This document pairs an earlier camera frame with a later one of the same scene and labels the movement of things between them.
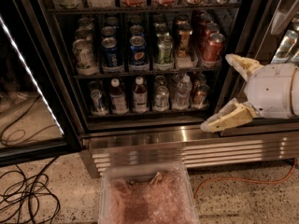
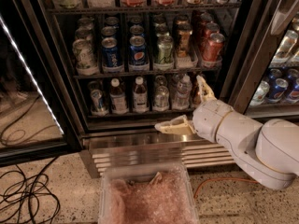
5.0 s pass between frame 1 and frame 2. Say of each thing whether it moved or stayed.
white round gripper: moved
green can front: stayed
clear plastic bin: stayed
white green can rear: stayed
